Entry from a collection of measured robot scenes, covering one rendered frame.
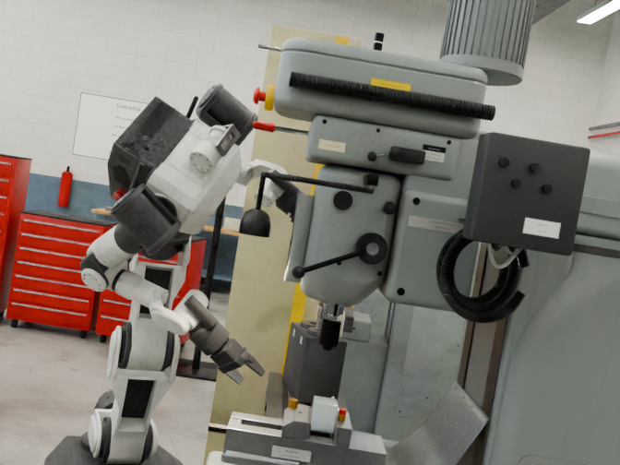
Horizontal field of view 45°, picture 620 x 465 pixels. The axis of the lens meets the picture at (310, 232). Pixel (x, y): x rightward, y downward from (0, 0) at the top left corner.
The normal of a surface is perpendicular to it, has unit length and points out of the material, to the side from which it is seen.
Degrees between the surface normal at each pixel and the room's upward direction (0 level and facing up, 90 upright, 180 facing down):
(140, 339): 80
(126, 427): 27
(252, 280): 90
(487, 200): 90
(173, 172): 57
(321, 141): 90
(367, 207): 90
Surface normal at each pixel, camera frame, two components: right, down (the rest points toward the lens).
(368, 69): 0.04, 0.06
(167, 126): 0.38, -0.44
